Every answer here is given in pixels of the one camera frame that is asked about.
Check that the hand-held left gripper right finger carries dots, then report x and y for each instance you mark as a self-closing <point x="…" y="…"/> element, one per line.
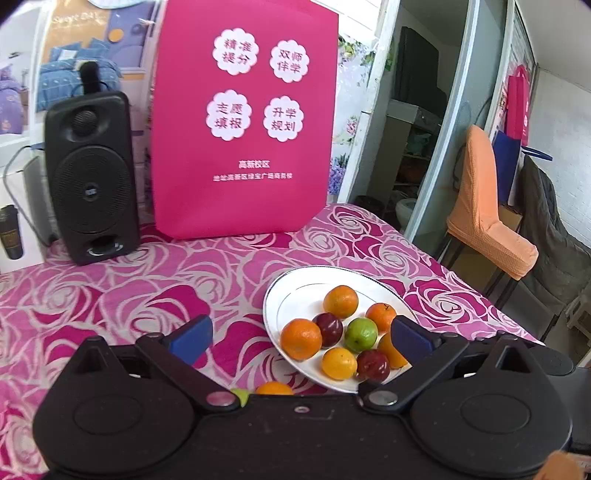
<point x="413" y="339"/>

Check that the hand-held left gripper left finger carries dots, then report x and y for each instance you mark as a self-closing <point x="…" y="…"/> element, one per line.
<point x="191" y="337"/>

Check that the dark red plum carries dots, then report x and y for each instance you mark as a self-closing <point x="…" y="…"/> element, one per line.
<point x="373" y="364"/>
<point x="328" y="328"/>

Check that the green apple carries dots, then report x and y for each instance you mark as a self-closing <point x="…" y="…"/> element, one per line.
<point x="239" y="395"/>
<point x="361" y="334"/>

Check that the yellowish orange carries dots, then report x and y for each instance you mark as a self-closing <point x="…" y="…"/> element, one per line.
<point x="339" y="363"/>

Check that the white plate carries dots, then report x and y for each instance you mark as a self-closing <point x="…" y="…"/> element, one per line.
<point x="295" y="295"/>

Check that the pink rose print tablecloth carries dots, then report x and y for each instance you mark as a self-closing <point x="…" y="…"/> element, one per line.
<point x="138" y="295"/>

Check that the white toilet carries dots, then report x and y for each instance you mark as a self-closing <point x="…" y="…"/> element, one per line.
<point x="406" y="210"/>

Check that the chair with orange cover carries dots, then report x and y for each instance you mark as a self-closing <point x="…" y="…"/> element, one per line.
<point x="480" y="203"/>

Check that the grey covered chair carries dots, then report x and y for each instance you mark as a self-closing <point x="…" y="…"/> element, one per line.
<point x="549" y="240"/>

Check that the white stool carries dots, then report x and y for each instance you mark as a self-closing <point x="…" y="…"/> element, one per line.
<point x="581" y="309"/>

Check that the white box with cup picture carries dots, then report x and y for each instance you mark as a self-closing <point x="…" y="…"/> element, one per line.
<point x="30" y="256"/>

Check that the black speaker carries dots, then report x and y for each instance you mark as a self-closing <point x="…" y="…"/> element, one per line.
<point x="90" y="177"/>

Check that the blue bag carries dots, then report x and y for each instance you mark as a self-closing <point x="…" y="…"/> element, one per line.
<point x="505" y="166"/>

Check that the beige cabinet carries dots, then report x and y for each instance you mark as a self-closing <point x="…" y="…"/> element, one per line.
<point x="401" y="138"/>

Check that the grey flat panel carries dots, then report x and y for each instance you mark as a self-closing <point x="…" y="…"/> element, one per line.
<point x="36" y="198"/>

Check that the pink printed bag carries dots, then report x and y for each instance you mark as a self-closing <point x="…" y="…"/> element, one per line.
<point x="247" y="120"/>

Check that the pink hanging bag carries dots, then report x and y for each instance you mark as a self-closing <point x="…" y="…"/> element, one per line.
<point x="517" y="106"/>

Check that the black microphone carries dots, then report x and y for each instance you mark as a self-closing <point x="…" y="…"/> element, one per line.
<point x="88" y="76"/>

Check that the sliding door frame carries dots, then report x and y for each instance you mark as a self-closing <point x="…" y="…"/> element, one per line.
<point x="443" y="152"/>

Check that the bedding wall poster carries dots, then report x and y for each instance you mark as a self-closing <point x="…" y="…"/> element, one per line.
<point x="69" y="50"/>

